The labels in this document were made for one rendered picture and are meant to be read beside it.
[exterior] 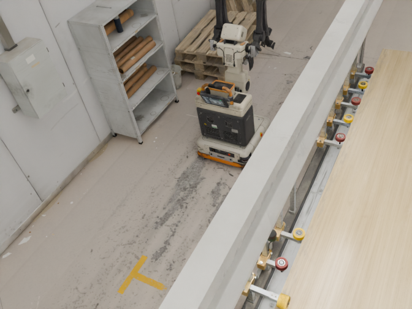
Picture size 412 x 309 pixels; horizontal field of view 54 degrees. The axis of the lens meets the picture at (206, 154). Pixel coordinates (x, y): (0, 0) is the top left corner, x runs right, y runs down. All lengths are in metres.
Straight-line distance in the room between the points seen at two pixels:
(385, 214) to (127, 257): 2.29
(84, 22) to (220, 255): 3.66
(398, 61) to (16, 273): 4.14
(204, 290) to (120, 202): 3.65
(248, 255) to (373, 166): 2.35
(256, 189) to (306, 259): 1.75
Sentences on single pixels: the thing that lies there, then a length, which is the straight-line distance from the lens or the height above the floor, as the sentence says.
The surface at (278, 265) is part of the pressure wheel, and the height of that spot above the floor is 0.91.
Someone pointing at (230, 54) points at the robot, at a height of 1.15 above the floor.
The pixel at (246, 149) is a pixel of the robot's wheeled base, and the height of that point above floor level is 0.28.
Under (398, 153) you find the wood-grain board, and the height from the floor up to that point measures 0.90.
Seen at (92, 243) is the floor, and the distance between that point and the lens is 4.22.
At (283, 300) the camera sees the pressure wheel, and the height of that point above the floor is 0.98.
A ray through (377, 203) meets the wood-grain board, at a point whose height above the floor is 0.90.
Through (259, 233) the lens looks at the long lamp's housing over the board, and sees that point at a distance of 1.00.
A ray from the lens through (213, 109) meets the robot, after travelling 4.07.
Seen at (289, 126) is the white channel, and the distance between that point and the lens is 1.13.
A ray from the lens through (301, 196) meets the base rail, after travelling 3.24.
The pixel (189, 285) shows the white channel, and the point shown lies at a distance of 0.85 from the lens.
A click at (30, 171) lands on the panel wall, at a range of 4.50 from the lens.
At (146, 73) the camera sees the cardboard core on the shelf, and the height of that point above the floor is 0.59.
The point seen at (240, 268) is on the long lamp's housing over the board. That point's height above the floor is 2.37.
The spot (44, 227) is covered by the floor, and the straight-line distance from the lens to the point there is 4.60.
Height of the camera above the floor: 3.19
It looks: 43 degrees down
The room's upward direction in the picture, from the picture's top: 11 degrees counter-clockwise
